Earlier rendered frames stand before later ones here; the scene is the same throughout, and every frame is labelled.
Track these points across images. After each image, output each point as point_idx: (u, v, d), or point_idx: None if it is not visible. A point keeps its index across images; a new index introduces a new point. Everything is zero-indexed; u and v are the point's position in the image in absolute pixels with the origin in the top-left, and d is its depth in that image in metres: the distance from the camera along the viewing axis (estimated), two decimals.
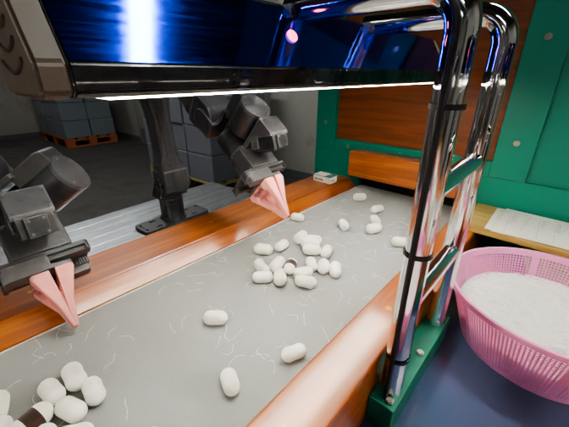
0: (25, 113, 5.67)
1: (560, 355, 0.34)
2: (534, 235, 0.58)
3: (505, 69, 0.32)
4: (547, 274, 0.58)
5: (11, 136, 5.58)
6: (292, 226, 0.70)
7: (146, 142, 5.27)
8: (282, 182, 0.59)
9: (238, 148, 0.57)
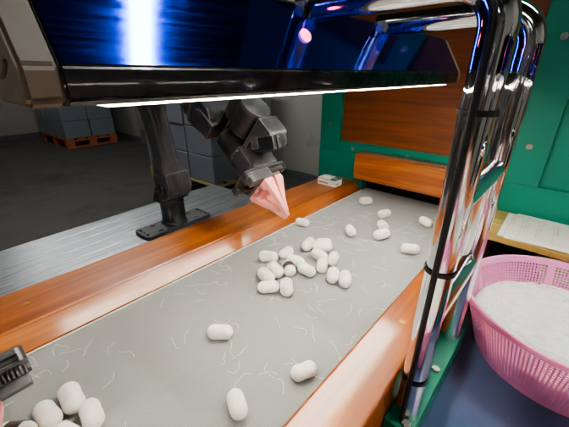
0: (25, 113, 5.65)
1: None
2: (549, 242, 0.56)
3: (532, 70, 0.30)
4: (563, 283, 0.56)
5: (11, 136, 5.56)
6: (297, 232, 0.68)
7: (146, 142, 5.25)
8: (282, 182, 0.59)
9: (237, 148, 0.57)
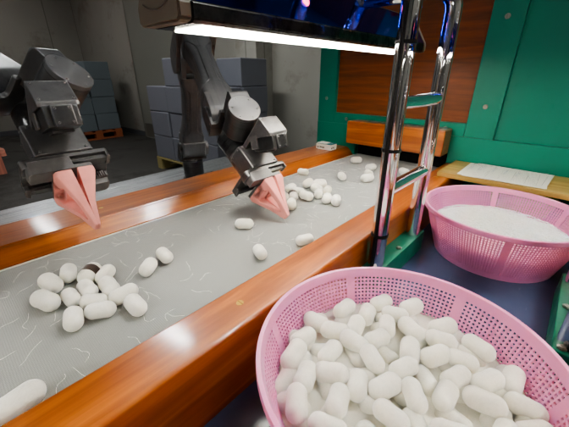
0: None
1: (496, 235, 0.48)
2: (496, 177, 0.72)
3: (455, 27, 0.46)
4: (506, 208, 0.71)
5: None
6: (299, 178, 0.84)
7: (151, 136, 5.41)
8: (282, 182, 0.59)
9: (238, 148, 0.57)
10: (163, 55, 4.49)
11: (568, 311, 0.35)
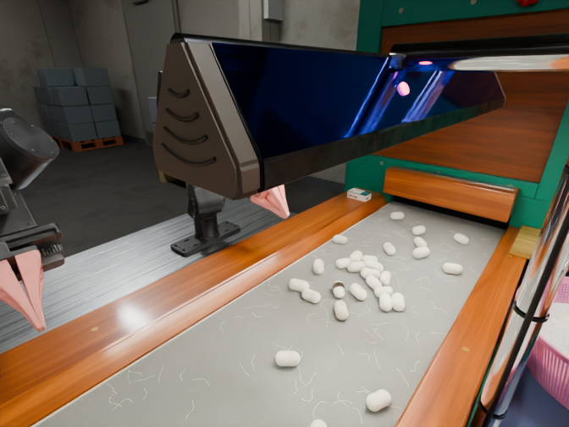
0: (30, 116, 5.66)
1: None
2: None
3: None
4: None
5: None
6: (336, 250, 0.69)
7: (152, 145, 5.26)
8: None
9: None
10: None
11: None
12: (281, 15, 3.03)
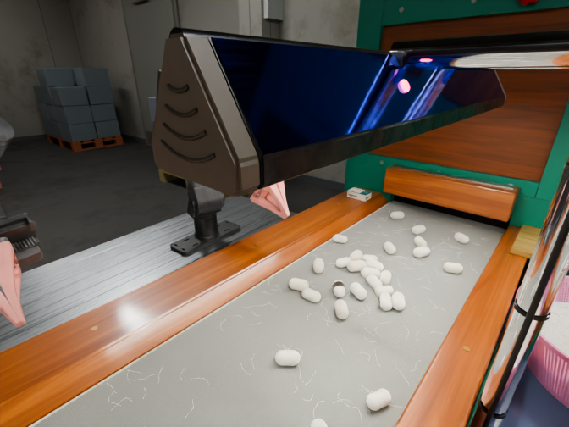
0: (30, 116, 5.66)
1: None
2: None
3: None
4: None
5: (16, 139, 5.57)
6: (336, 249, 0.69)
7: None
8: (282, 182, 0.59)
9: None
10: None
11: None
12: (281, 15, 3.02)
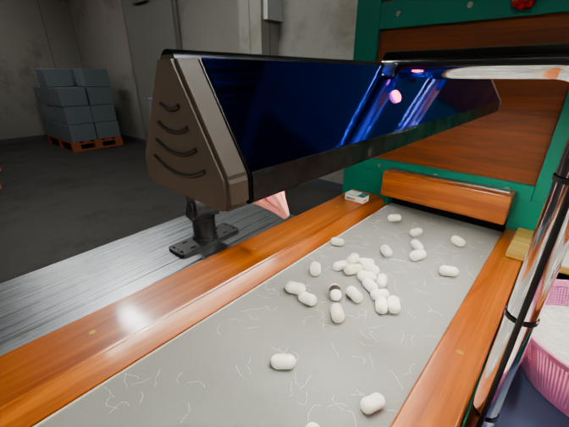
0: (30, 116, 5.66)
1: None
2: None
3: None
4: None
5: (16, 139, 5.58)
6: (334, 252, 0.70)
7: None
8: None
9: None
10: None
11: None
12: (280, 16, 3.03)
